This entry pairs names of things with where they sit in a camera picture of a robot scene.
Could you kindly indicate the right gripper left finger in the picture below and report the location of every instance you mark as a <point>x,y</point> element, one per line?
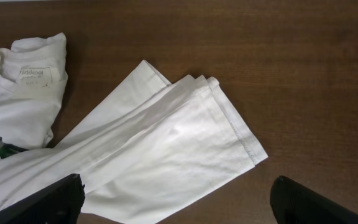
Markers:
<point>59,203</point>

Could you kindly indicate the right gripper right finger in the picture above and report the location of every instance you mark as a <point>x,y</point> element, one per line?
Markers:
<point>293,203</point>

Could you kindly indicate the white t-shirt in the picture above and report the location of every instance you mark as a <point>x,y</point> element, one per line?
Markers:
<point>148,150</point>

